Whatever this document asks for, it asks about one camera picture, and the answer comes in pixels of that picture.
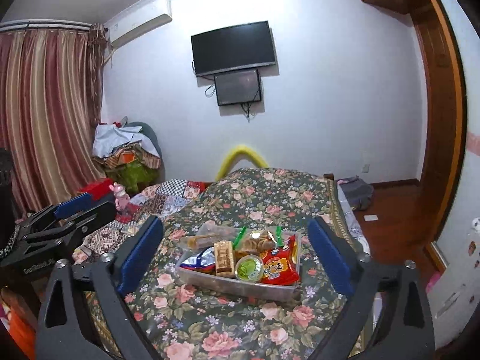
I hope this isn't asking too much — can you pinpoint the blue snack packet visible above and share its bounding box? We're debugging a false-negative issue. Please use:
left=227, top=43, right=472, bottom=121
left=179, top=247, right=217, bottom=273

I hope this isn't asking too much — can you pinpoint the red box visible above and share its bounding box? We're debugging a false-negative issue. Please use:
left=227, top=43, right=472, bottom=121
left=77, top=180, right=115, bottom=202

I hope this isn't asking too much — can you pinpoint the grey bag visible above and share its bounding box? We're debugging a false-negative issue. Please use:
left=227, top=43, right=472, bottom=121
left=337, top=176, right=374, bottom=211

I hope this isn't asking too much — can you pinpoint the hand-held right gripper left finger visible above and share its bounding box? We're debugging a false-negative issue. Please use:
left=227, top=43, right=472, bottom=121
left=35, top=215, right=166, bottom=360

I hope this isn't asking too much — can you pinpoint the tan biscuit packet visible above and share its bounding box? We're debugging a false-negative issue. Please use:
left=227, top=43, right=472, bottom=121
left=214, top=240, right=237, bottom=279

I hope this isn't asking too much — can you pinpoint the pile of clothes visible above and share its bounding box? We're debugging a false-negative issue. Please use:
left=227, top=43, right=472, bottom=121
left=92, top=118, right=164, bottom=193

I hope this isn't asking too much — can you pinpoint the wooden door frame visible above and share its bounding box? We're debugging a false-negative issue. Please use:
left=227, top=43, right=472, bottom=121
left=412, top=0, right=468, bottom=271

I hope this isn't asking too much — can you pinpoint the black wall television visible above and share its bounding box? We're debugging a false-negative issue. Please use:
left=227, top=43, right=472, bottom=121
left=190, top=20, right=279, bottom=78

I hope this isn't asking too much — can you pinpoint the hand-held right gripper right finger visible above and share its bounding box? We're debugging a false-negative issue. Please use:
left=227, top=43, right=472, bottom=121
left=307, top=215, right=437, bottom=360

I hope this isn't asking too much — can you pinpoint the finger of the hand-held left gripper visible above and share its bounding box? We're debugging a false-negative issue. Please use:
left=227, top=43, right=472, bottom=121
left=25, top=201, right=118, bottom=251
left=20, top=192, right=95, bottom=234

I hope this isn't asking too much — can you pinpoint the pink toy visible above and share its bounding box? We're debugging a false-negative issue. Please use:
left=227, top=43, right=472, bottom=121
left=112, top=182, right=132, bottom=211

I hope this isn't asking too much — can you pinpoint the yellow foam tube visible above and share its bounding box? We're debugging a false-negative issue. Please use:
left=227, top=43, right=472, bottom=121
left=215, top=144, right=269, bottom=181

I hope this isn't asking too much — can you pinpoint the white wardrobe door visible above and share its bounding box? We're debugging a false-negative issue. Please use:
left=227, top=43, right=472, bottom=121
left=425, top=0, right=480, bottom=350

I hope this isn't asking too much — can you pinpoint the white air conditioner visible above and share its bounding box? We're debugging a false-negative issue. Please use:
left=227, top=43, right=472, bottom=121
left=105, top=0, right=173, bottom=50

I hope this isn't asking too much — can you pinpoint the patchwork quilt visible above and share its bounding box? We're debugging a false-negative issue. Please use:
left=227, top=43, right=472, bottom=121
left=73, top=178, right=209, bottom=268

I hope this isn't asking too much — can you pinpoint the green jelly cup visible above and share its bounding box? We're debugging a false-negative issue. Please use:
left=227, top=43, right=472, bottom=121
left=234, top=254, right=263, bottom=283

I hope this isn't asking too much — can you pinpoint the white curtain rail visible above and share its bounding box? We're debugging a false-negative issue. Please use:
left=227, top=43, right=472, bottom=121
left=0, top=19, right=95, bottom=34

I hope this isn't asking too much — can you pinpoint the small black wall screen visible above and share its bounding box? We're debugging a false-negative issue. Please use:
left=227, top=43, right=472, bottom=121
left=214, top=68, right=263, bottom=107

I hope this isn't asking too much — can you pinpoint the red snack packet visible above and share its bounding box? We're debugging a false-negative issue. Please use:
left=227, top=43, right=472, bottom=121
left=260, top=234, right=301, bottom=286

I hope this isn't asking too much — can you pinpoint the striped curtain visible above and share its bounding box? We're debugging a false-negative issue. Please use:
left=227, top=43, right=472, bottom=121
left=0, top=22, right=108, bottom=215

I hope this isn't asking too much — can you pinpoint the green-edged cookie packet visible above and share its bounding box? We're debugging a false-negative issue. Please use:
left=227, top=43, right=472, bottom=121
left=232, top=225, right=284, bottom=256

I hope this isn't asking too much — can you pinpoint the clear plastic box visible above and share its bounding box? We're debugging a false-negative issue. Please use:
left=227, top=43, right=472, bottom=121
left=174, top=225, right=303, bottom=303

